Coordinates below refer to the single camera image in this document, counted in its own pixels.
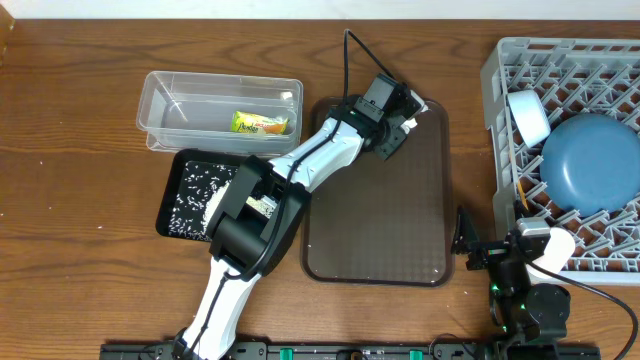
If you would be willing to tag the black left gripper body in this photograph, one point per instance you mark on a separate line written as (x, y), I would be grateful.
(389, 140)

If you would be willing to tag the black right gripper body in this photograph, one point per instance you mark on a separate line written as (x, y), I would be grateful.
(509, 279)

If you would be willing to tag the white tissue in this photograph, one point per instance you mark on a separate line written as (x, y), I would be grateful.
(415, 106)

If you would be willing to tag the pink cup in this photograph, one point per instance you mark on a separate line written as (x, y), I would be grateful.
(557, 252)

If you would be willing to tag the wooden chopstick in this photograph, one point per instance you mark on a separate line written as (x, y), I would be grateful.
(522, 195)

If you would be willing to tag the large blue bowl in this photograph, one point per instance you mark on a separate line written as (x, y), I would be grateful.
(591, 163)

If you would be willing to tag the green snack wrapper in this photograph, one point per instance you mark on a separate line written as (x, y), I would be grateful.
(250, 123)

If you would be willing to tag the light blue rice bowl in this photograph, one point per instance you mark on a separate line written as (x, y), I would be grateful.
(529, 116)

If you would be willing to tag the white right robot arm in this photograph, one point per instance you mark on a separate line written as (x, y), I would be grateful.
(533, 316)

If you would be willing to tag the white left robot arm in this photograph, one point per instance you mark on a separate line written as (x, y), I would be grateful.
(261, 208)

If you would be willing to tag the grey dishwasher rack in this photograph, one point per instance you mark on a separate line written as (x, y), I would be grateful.
(570, 76)

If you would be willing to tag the dark brown serving tray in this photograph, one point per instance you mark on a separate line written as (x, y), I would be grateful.
(387, 222)

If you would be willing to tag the clear plastic bin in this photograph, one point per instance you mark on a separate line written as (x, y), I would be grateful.
(186, 110)

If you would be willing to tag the black plastic bin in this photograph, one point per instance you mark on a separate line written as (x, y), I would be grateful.
(180, 159)

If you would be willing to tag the pile of white rice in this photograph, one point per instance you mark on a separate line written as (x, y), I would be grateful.
(201, 188)

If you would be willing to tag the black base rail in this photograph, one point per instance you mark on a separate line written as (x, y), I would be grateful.
(444, 347)

